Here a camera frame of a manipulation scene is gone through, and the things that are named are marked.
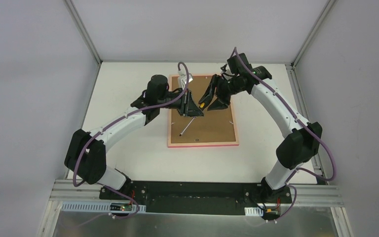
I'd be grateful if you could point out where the white cable duct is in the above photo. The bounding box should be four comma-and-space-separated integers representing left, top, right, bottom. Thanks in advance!
61, 201, 137, 214
244, 207, 264, 217

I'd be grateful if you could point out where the pink wooden photo frame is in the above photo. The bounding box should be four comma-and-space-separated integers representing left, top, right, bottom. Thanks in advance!
167, 74, 240, 149

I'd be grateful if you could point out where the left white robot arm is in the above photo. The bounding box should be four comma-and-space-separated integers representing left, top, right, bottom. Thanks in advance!
64, 75, 204, 200

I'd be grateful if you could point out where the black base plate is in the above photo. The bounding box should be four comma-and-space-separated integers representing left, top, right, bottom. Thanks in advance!
98, 180, 292, 216

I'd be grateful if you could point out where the aluminium front rail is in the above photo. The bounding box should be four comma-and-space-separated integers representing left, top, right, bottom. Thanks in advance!
49, 180, 344, 207

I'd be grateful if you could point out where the right white cable duct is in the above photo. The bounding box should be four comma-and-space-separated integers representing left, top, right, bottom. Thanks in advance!
244, 207, 264, 217

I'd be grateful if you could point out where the black yellow screwdriver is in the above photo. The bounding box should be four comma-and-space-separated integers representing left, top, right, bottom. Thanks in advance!
179, 102, 205, 137

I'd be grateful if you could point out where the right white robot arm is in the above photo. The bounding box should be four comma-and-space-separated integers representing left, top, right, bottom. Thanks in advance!
198, 53, 322, 202

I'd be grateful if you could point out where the left white cable duct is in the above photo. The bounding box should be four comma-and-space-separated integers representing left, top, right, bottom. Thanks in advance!
61, 201, 137, 214

